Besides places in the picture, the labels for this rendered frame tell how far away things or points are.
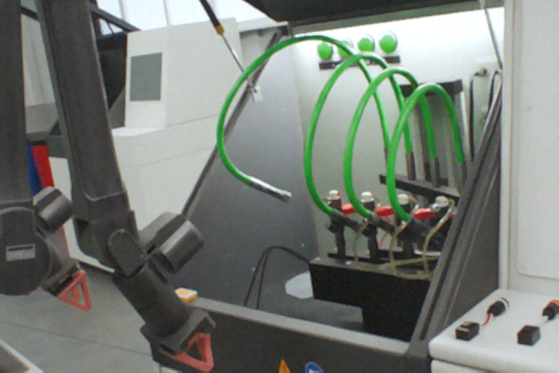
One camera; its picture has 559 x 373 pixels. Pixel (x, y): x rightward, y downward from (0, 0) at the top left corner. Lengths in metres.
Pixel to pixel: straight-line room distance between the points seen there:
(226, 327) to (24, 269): 0.59
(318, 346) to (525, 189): 0.42
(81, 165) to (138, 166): 3.25
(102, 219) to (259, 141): 0.86
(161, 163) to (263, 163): 2.52
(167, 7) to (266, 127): 5.42
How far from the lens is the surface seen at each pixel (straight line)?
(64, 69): 0.89
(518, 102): 1.23
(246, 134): 1.69
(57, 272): 1.37
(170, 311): 0.98
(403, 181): 1.52
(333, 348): 1.20
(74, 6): 0.90
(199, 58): 4.36
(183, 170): 4.30
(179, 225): 0.98
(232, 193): 1.66
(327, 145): 1.78
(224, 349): 1.40
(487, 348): 1.05
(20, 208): 0.85
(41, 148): 6.94
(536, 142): 1.21
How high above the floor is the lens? 1.45
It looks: 11 degrees down
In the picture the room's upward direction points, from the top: 9 degrees counter-clockwise
